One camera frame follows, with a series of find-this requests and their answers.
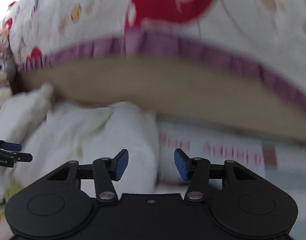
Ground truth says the white red print quilt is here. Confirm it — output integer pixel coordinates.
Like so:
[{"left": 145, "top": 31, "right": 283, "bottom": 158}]
[{"left": 0, "top": 0, "right": 306, "bottom": 144}]

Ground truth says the folded cream white garment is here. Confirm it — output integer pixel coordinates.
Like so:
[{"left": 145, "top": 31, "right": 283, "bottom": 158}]
[{"left": 0, "top": 83, "right": 54, "bottom": 144}]

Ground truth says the grey rabbit plush toy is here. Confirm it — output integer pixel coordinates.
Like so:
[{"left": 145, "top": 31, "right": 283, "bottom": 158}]
[{"left": 0, "top": 55, "right": 17, "bottom": 110}]

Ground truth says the white cartoon embroidered garment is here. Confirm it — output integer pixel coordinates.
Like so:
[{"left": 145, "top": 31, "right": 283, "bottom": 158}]
[{"left": 0, "top": 102, "right": 159, "bottom": 225}]

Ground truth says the checkered blue pink bedsheet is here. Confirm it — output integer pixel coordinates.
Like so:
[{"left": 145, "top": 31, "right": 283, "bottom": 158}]
[{"left": 152, "top": 119, "right": 306, "bottom": 240}]

